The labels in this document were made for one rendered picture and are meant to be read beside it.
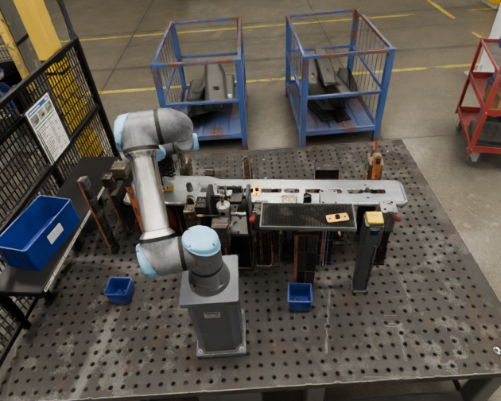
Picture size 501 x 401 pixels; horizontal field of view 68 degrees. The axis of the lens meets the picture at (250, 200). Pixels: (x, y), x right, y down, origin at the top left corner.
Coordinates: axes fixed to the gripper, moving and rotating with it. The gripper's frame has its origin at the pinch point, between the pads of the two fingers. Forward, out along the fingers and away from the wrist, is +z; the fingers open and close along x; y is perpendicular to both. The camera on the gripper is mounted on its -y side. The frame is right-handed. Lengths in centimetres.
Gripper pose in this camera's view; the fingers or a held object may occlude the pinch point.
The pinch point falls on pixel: (165, 186)
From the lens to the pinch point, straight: 194.1
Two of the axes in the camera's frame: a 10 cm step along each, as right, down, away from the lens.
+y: 10.0, 0.1, -1.0
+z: 0.6, 7.4, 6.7
